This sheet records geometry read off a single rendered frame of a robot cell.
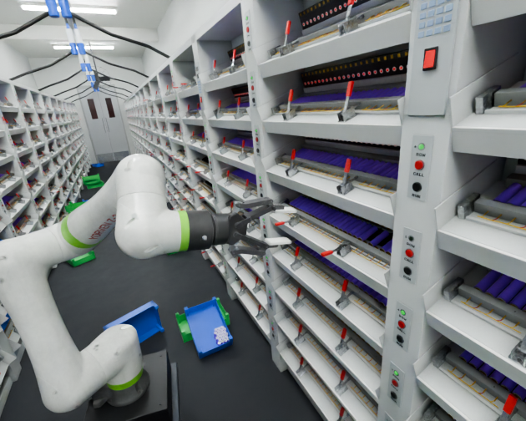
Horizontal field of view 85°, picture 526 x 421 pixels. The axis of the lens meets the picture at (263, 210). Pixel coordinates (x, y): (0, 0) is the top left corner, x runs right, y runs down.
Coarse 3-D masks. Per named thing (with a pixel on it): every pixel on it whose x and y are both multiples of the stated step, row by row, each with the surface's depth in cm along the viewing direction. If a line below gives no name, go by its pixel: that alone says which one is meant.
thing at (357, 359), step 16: (288, 288) 130; (304, 288) 126; (288, 304) 123; (304, 304) 120; (320, 304) 114; (304, 320) 114; (320, 320) 111; (336, 320) 105; (320, 336) 105; (336, 336) 103; (352, 336) 98; (336, 352) 98; (352, 352) 96; (368, 352) 92; (352, 368) 92; (368, 368) 90; (368, 384) 86
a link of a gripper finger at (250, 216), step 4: (260, 208) 73; (264, 208) 72; (268, 208) 72; (272, 208) 72; (248, 212) 72; (252, 212) 72; (256, 212) 71; (260, 212) 71; (264, 212) 72; (268, 212) 72; (244, 216) 72; (248, 216) 70; (252, 216) 71; (256, 216) 71; (244, 220) 70; (248, 220) 70; (252, 220) 71; (236, 224) 69; (240, 224) 69; (244, 224) 70
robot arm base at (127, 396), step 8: (144, 376) 106; (104, 384) 100; (136, 384) 101; (144, 384) 104; (96, 392) 99; (104, 392) 99; (112, 392) 99; (120, 392) 99; (128, 392) 100; (136, 392) 101; (144, 392) 104; (96, 400) 99; (104, 400) 100; (112, 400) 99; (120, 400) 99; (128, 400) 99
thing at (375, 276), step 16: (288, 192) 121; (288, 224) 109; (304, 240) 100; (320, 240) 94; (336, 256) 84; (352, 256) 82; (352, 272) 81; (368, 272) 75; (384, 272) 67; (384, 288) 70
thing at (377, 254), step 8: (304, 216) 104; (304, 224) 103; (312, 224) 101; (320, 224) 97; (328, 232) 94; (336, 232) 90; (344, 232) 89; (344, 240) 87; (352, 240) 84; (360, 248) 82; (368, 248) 79; (376, 248) 78; (376, 256) 77; (384, 256) 74; (376, 264) 75
